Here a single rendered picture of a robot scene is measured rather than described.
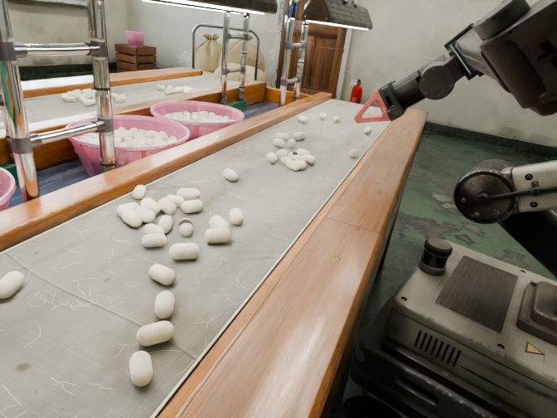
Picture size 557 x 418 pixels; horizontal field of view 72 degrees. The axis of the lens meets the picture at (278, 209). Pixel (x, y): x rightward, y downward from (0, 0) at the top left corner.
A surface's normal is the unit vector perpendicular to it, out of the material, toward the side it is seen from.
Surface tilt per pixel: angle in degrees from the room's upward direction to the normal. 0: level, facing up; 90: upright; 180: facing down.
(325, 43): 90
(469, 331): 0
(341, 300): 0
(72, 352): 0
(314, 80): 90
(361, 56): 90
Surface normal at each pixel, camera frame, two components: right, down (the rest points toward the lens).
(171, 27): -0.44, 0.34
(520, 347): 0.11, -0.89
